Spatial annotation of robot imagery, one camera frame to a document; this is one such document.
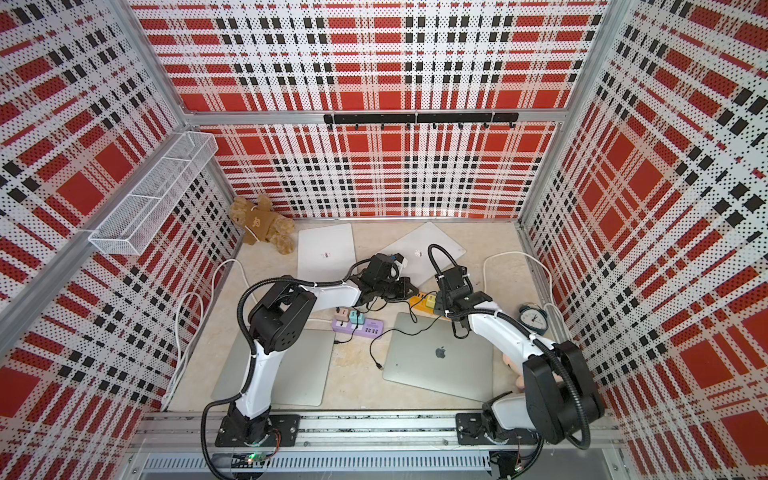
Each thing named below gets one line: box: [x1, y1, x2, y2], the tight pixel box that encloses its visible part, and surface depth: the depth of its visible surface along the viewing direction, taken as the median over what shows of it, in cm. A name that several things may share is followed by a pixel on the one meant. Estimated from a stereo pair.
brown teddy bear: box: [229, 195, 296, 255], surface depth 113 cm
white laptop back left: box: [297, 223, 356, 283], surface depth 113 cm
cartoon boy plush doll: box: [494, 345, 525, 398], surface depth 84 cm
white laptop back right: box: [378, 222, 466, 288], surface depth 117 cm
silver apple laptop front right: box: [383, 312, 495, 402], surface depth 89 cm
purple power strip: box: [332, 318, 384, 339], surface depth 90 cm
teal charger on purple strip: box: [349, 310, 365, 325], surface depth 88 cm
